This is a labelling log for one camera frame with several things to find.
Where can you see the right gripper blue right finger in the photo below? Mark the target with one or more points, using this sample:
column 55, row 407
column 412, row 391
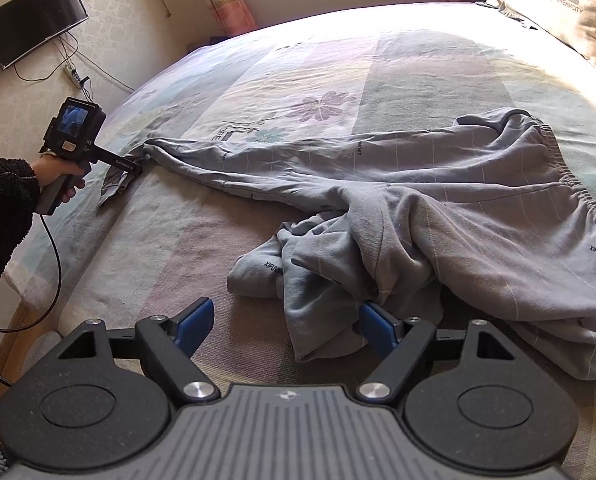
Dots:
column 401, row 346

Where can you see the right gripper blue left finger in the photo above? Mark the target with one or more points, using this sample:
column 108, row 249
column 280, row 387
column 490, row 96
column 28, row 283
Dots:
column 166, row 346

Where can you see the grey pyjama trousers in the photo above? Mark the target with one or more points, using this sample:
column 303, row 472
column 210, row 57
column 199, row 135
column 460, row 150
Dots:
column 486, row 207

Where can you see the person left hand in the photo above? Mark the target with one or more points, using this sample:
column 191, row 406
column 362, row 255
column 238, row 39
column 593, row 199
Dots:
column 49, row 168

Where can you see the white power strip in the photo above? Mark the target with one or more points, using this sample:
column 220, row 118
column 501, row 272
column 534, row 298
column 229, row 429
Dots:
column 73, row 75

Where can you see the black wall television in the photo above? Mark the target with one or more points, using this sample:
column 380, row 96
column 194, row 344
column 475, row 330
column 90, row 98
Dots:
column 28, row 24

